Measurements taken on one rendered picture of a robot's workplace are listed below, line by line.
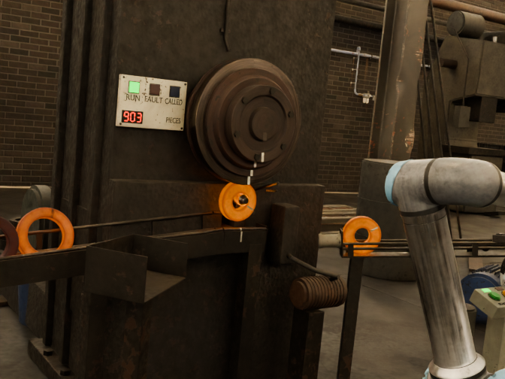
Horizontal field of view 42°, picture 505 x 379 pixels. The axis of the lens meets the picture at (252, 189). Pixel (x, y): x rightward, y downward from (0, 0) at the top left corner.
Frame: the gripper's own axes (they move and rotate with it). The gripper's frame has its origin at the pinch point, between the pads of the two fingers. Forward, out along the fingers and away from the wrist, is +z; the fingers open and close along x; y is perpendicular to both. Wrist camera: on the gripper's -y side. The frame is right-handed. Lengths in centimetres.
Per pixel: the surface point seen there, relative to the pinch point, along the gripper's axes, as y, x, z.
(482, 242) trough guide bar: -28.9, 25.1, 3.4
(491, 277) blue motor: -86, 142, 67
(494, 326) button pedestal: 3.8, 2.6, 16.8
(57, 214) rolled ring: -78, -129, 18
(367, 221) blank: -57, -11, 10
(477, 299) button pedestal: -2.6, -4.4, 9.2
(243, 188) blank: -77, -60, 7
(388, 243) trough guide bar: -47.3, -5.0, 14.2
